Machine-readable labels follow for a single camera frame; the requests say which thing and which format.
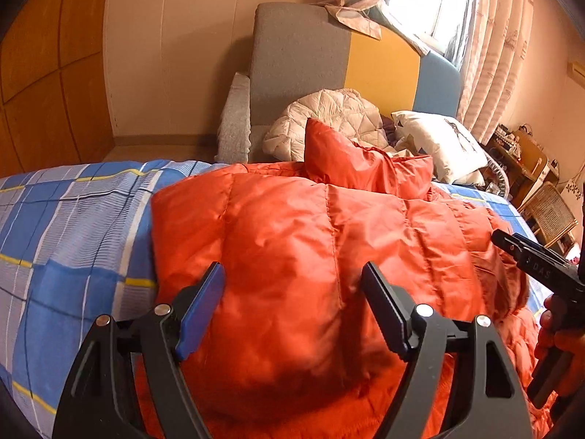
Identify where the wooden desk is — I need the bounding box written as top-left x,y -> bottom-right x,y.
484,123 -> 561,206

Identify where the grey yellow blue headboard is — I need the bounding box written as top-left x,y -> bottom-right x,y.
249,2 -> 462,125

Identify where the light grey cushion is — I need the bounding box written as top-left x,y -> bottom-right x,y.
217,72 -> 253,162

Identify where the desk clutter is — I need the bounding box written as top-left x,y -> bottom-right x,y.
491,125 -> 522,156

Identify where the bed with blue plaid sheet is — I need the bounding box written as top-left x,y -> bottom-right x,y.
0,160 -> 537,439

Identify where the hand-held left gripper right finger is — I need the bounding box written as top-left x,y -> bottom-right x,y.
360,262 -> 533,439

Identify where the rattan wooden chair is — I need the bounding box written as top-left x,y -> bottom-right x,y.
518,180 -> 579,248

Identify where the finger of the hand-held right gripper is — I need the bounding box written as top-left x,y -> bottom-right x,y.
491,230 -> 533,270

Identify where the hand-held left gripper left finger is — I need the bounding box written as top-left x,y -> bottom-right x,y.
52,262 -> 227,439

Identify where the red fuzzy blanket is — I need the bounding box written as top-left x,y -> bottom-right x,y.
132,304 -> 563,439

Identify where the white printed pillow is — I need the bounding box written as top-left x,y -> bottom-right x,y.
392,110 -> 489,184

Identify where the orange down jacket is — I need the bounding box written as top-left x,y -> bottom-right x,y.
151,118 -> 531,426

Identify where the wooden wardrobe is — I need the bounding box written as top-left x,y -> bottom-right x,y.
0,0 -> 115,177

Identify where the white quilted jacket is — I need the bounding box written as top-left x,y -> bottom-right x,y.
263,88 -> 391,163

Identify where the person's right hand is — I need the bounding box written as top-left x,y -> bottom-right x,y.
537,293 -> 585,398

